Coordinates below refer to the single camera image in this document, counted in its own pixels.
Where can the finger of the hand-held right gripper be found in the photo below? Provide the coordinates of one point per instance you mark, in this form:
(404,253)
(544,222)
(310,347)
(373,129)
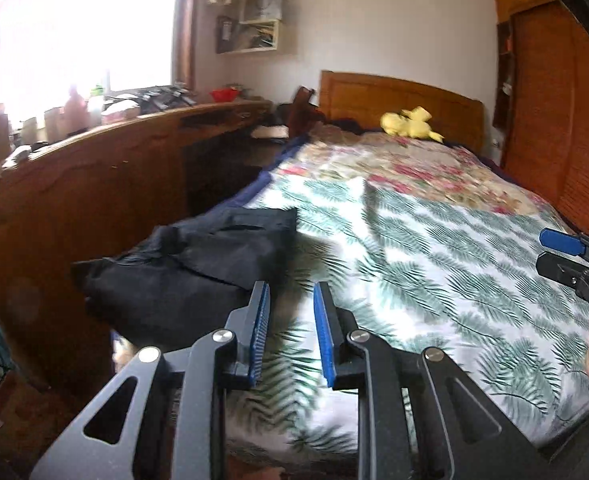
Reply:
(556,267)
(561,241)

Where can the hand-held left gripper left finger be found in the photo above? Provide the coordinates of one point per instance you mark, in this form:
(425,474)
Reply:
(260,325)

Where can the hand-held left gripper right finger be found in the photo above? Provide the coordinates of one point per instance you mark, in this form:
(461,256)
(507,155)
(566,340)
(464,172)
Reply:
(324,330)

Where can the black double-breasted coat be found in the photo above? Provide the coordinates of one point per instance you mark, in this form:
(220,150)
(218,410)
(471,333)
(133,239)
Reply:
(199,270)

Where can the bed with leaf-pattern cover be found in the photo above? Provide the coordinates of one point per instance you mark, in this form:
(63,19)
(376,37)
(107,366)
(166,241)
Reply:
(424,285)

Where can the wooden slatted wardrobe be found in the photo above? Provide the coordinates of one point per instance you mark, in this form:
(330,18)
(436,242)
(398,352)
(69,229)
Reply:
(544,110)

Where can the floral quilt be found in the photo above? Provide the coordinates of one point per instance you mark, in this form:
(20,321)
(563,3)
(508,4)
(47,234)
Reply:
(424,170)

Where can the narrow dark open shelf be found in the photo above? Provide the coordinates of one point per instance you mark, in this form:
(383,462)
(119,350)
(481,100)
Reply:
(504,85)

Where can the white paper sheet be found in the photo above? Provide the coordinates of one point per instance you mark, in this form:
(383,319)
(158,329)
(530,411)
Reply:
(269,132)

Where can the yellow plush toy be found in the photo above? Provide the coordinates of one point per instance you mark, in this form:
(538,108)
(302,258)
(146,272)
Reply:
(404,125)

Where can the dark wooden chair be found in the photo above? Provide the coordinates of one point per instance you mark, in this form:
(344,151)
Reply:
(302,110)

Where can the long wooden desk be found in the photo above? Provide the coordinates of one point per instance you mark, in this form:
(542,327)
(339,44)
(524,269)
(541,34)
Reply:
(99,170)

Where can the red bowl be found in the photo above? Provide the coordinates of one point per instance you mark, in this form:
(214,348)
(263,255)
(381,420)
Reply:
(224,95)

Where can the wooden bed headboard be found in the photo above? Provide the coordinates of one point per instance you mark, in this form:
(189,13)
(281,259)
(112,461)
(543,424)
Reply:
(364,95)

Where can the black clutter pile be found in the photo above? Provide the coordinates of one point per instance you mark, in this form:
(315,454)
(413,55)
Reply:
(164,100)

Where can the white bottle green cap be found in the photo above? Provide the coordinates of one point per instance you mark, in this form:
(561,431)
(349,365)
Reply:
(96,107)

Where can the pink bottle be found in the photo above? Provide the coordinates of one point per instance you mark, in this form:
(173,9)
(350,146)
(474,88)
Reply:
(76,110)

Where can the bright window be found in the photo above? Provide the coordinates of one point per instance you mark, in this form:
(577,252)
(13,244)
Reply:
(74,35)

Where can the white wall shelf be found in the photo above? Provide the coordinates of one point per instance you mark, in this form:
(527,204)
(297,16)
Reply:
(262,10)

